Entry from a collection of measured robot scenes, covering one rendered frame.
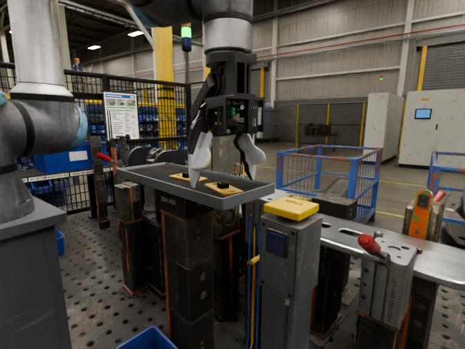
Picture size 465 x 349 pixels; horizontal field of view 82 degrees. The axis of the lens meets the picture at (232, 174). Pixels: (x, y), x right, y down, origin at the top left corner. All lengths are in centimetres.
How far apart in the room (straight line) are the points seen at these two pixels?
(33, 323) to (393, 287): 66
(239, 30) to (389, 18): 1515
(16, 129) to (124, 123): 126
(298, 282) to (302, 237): 7
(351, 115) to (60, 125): 1249
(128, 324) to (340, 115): 1251
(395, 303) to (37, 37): 82
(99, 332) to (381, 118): 825
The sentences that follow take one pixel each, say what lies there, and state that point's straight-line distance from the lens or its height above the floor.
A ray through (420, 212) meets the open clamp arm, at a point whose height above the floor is 105.
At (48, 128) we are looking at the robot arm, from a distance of 68.
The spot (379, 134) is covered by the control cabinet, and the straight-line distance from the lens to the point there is 859.
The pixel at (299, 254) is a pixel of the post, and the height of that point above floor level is 110.
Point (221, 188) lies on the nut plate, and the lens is 47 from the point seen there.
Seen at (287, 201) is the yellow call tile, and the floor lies 116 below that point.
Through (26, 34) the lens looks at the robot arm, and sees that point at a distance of 72.
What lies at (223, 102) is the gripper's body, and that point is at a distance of 39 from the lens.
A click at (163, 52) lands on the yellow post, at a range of 211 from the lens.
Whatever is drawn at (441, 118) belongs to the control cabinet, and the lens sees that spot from 853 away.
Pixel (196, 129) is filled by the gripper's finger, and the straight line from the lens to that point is 43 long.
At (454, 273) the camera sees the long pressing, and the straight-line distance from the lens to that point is 67.
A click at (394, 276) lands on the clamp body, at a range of 53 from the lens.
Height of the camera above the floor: 128
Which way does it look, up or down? 12 degrees down
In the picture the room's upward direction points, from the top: straight up
